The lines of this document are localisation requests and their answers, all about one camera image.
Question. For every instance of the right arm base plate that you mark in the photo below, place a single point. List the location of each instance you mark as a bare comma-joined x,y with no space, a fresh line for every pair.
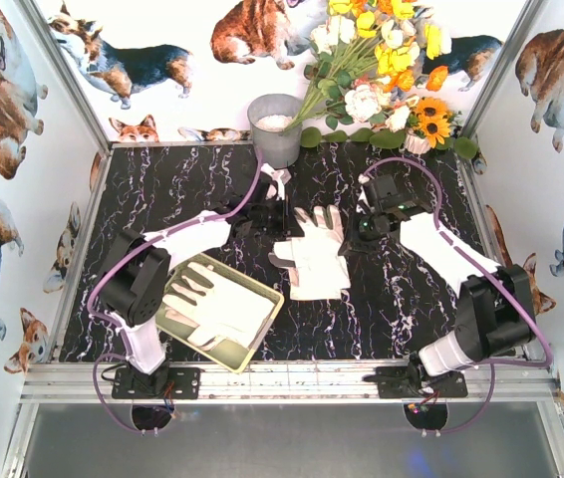
410,380

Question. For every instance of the grey bucket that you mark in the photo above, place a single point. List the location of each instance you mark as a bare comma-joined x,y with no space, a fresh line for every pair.
275,138

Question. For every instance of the artificial flower bouquet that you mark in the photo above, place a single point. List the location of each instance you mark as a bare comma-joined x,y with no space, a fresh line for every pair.
376,70

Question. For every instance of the white ribbed flower pot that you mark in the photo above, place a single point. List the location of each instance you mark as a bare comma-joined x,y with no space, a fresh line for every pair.
415,144

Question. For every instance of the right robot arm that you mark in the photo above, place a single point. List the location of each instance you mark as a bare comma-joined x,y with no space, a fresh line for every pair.
494,305

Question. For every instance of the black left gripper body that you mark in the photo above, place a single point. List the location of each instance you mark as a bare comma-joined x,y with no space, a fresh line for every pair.
278,214

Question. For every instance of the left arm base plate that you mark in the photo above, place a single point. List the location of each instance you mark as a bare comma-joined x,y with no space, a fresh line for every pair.
166,381

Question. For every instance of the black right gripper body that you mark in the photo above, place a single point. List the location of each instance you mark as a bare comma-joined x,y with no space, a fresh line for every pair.
353,239

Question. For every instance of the yellow-green storage basket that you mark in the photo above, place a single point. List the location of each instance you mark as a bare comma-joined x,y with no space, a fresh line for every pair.
228,354

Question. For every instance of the white green work glove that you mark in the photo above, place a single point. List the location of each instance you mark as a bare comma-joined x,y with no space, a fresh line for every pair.
201,337

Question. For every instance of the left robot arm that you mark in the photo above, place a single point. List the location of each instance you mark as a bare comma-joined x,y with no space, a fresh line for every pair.
130,284

